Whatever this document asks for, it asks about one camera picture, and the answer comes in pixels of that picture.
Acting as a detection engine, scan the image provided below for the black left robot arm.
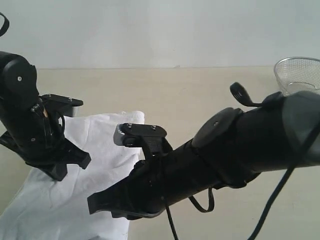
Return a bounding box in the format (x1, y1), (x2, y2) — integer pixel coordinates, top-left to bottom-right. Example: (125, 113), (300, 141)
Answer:
(0, 51), (91, 181)

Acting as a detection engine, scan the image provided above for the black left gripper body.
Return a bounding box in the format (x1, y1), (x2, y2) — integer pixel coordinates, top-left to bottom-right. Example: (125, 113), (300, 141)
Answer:
(0, 99), (66, 168)

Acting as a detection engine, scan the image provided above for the white t-shirt red lettering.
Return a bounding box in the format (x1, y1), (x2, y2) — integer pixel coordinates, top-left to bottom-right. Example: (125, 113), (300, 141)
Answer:
(0, 111), (145, 240)

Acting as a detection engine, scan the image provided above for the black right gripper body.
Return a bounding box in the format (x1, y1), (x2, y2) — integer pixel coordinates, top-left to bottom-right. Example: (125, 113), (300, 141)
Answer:
(129, 159), (180, 218)

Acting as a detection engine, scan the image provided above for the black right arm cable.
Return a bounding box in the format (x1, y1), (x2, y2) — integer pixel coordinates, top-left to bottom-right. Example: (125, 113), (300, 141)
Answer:
(164, 82), (320, 240)

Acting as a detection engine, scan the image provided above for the metal wire mesh basket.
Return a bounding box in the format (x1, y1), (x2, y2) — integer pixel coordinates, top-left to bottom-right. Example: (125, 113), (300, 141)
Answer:
(273, 56), (320, 96)

